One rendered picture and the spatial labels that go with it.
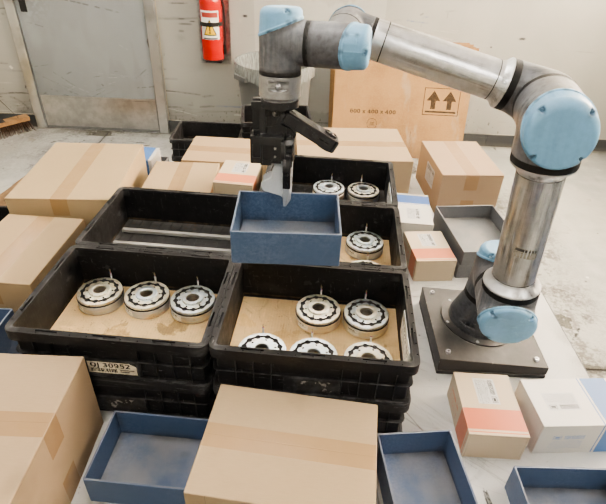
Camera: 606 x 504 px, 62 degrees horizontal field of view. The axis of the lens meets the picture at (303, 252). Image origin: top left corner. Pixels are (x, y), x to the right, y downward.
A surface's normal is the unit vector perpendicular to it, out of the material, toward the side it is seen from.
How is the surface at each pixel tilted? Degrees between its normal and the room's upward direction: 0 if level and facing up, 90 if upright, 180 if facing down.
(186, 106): 90
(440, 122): 74
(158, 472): 0
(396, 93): 79
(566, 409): 0
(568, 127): 84
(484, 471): 0
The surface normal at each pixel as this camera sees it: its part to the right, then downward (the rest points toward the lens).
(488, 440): -0.04, 0.57
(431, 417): 0.04, -0.82
